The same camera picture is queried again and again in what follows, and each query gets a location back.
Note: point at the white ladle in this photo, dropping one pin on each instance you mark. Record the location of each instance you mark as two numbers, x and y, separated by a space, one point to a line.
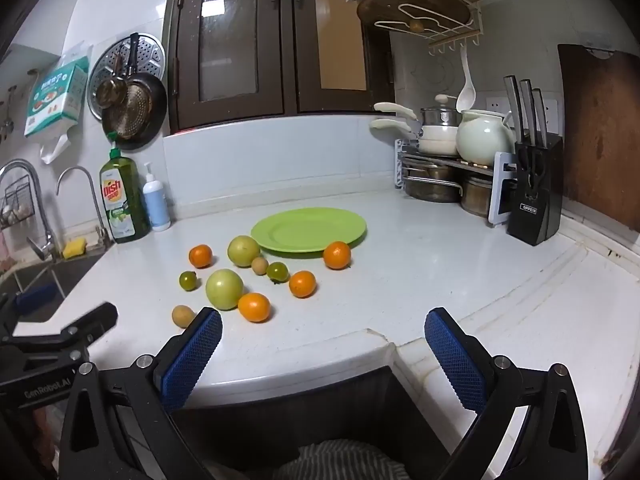
466 97

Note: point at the small green tomato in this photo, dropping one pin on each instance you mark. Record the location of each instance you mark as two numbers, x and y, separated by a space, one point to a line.
277 271
188 280

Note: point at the large brown cutting board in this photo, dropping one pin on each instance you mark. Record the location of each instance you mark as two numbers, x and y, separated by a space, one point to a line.
600 135

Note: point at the green plate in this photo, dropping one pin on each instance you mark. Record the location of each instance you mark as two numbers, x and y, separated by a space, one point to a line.
310 230

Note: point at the white blue pump bottle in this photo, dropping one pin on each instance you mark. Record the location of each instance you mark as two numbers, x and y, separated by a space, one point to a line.
157 205

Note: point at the white pot rack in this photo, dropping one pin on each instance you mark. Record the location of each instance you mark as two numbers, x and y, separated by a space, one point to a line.
500 195

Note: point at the green dish soap bottle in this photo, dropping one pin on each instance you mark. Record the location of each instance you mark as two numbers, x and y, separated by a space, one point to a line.
122 200

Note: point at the small brown round fruit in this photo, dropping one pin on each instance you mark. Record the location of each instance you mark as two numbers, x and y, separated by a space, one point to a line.
182 316
258 265

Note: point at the grey striped cloth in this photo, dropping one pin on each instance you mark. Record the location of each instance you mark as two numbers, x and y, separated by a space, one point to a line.
345 460

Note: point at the green apple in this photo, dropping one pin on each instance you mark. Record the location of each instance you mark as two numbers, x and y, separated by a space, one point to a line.
224 288

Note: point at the round wooden board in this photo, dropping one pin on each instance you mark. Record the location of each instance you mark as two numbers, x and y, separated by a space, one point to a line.
380 10

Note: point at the white ceramic pot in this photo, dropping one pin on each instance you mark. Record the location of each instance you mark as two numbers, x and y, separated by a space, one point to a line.
482 137

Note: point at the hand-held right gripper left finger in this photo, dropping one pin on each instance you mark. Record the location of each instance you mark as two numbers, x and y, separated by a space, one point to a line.
192 355

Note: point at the wide steel pot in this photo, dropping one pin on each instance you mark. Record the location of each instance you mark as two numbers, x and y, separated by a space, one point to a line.
430 182

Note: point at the white wall outlet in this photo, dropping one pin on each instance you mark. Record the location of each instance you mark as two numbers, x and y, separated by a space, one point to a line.
551 110
496 102

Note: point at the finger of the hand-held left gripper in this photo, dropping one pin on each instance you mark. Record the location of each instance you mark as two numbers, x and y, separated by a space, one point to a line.
35 296
87 322

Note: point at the orange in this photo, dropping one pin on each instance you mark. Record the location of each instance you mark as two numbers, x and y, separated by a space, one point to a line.
200 255
337 255
254 307
302 283

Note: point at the dark wooden cabinet door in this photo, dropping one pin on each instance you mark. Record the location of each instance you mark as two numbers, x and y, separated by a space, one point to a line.
230 50
335 35

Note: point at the white plastic bag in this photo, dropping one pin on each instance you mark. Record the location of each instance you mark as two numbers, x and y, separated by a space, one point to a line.
52 150

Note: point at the small copper pan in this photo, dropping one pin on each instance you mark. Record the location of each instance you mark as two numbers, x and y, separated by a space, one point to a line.
109 92

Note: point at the large chrome faucet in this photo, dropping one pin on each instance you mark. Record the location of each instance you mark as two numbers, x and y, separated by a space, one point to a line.
37 190

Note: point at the white saucepan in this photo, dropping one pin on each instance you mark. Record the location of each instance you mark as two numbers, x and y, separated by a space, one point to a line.
437 141

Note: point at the teal printed box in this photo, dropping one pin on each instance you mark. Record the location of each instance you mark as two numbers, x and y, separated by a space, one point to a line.
55 95

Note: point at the steel pot with lid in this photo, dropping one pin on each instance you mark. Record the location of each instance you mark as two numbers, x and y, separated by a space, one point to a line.
440 116

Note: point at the thin gooseneck faucet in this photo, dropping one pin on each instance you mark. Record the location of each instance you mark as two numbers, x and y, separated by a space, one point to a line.
92 195

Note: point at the black knife block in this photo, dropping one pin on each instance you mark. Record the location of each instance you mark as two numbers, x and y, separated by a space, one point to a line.
537 210

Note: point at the black frying pan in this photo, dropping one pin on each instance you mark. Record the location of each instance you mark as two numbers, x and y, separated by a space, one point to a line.
145 110

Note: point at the steel sink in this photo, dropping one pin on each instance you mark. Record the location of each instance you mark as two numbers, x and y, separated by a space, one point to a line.
65 272

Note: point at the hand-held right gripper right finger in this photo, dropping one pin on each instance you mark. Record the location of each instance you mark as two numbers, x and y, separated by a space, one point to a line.
455 360

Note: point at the large yellow-green apple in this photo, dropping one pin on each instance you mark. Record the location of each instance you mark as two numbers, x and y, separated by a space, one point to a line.
244 250

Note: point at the round perforated steamer plate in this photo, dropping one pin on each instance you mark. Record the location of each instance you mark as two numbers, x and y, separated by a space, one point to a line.
105 60

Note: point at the small steel pot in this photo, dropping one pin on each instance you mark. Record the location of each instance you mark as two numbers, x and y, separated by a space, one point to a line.
477 197

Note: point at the yellow sponge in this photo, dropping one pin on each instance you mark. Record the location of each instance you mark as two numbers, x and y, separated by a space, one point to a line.
75 248

